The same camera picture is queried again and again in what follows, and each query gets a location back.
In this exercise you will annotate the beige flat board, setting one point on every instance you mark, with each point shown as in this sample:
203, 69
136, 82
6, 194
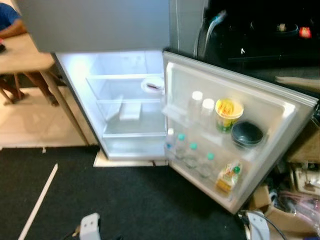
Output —
107, 162

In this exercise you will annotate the yellow lid cup noodle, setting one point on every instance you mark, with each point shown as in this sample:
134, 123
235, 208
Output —
229, 112

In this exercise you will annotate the teal cap water bottle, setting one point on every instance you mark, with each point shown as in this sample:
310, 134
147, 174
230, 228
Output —
207, 165
191, 155
180, 145

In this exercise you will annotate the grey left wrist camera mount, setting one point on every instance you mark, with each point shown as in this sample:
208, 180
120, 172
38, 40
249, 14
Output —
90, 227

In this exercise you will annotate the small white box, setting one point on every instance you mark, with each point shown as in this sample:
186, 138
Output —
131, 111

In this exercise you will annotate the small red item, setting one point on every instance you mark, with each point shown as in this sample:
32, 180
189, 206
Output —
304, 32

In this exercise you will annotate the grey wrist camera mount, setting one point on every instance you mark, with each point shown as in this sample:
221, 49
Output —
90, 227
257, 227

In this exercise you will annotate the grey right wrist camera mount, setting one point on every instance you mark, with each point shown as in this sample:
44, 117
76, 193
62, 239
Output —
257, 227

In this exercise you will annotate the grey fridge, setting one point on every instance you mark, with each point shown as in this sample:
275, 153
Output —
100, 25

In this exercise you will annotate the clear pink plastic bag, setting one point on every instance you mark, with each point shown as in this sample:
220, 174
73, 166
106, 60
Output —
300, 207

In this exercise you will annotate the white bottle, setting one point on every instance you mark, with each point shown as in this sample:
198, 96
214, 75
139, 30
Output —
196, 105
208, 112

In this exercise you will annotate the printed brown cardboard box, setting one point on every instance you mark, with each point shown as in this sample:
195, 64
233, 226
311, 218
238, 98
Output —
305, 145

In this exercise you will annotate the clear fridge drawer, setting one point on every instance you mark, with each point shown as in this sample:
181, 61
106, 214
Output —
130, 145

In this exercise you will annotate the yellow juice bottle green cap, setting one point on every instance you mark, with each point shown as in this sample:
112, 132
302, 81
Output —
227, 180

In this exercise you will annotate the wooden plank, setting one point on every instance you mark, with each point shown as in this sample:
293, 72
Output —
300, 82

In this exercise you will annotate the grey fridge door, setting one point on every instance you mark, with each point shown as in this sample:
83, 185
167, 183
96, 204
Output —
280, 120

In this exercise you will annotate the plain brown cardboard box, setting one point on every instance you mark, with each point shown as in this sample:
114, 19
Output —
262, 197

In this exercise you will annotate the open box of white items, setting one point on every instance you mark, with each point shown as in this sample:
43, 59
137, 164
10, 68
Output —
307, 180

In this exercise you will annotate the black cooktop counter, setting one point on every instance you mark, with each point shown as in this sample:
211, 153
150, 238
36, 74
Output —
265, 50

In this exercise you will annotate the dark round bowl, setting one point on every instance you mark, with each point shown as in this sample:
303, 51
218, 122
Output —
247, 135

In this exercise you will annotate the clear fridge shelf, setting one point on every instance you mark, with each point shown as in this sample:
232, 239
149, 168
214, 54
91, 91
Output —
115, 101

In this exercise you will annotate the white shallow bowl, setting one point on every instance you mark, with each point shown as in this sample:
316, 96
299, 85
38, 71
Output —
152, 86

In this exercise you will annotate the long white strip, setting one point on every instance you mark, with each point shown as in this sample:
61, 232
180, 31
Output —
37, 202

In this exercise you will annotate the person in blue shirt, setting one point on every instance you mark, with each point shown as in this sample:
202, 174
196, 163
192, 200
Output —
7, 20

